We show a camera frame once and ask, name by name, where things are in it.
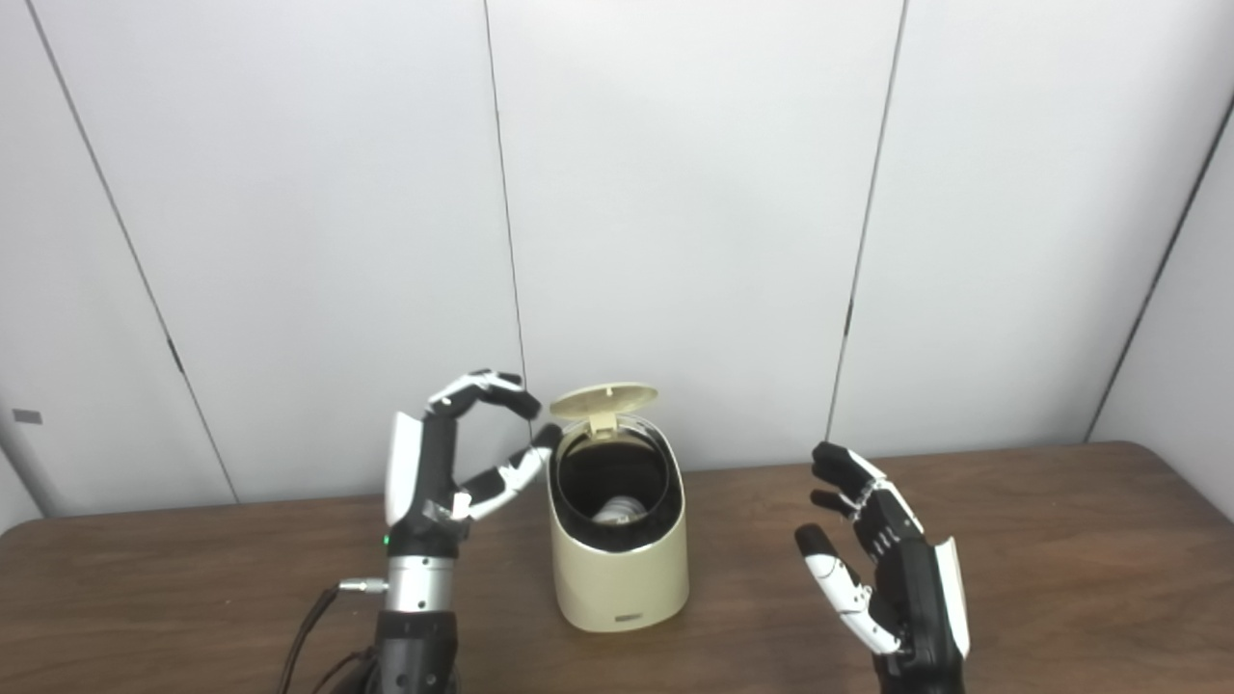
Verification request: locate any small white plastic bottle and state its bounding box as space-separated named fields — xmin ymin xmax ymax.
xmin=591 ymin=494 xmax=645 ymax=526

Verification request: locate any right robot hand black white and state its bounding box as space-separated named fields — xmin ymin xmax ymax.
xmin=794 ymin=441 xmax=971 ymax=694

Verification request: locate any cream-colored bin body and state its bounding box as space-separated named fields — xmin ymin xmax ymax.
xmin=547 ymin=414 xmax=691 ymax=634

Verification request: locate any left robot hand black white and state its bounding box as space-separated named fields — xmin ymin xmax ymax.
xmin=384 ymin=368 xmax=563 ymax=560

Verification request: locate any cream round bin lid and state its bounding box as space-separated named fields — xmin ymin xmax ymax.
xmin=549 ymin=383 xmax=659 ymax=440

